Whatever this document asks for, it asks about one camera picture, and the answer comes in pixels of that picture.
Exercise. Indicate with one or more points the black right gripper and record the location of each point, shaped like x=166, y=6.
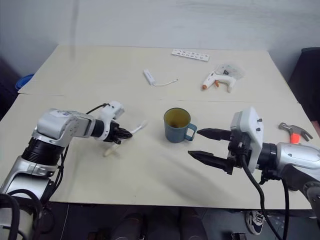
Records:
x=240, y=150

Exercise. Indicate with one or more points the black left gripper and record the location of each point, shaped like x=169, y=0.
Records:
x=113, y=131

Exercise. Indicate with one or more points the white toothbrush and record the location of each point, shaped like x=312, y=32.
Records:
x=110, y=151

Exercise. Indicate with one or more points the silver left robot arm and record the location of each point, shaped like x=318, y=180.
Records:
x=57, y=125

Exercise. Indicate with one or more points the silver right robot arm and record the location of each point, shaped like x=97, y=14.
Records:
x=295, y=155

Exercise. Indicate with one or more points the blue mug with yellow inside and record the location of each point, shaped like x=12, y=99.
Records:
x=175, y=133

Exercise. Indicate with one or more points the white glue gun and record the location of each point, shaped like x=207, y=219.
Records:
x=220, y=80

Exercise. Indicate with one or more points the clear plastic bag with parts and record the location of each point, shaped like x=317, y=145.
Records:
x=235, y=71

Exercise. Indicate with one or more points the hammer with orange grip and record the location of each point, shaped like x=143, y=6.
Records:
x=296, y=137

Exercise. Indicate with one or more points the black and white sneaker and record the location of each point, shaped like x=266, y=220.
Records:
x=255, y=222

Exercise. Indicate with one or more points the dark rounded shape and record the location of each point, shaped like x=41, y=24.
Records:
x=131, y=225

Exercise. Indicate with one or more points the small black box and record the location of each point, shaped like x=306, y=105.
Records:
x=238, y=236

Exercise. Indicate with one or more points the white power strip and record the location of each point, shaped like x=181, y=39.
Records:
x=190, y=55

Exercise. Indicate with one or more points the dark chair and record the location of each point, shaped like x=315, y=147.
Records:
x=306, y=82

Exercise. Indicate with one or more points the blue round container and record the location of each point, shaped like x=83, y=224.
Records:
x=22, y=81

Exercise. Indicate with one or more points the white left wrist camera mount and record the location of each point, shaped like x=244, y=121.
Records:
x=112, y=110

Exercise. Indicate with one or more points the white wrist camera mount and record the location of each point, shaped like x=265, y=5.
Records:
x=112, y=110
x=250, y=125

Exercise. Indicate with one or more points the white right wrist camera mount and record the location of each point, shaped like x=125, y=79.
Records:
x=250, y=125

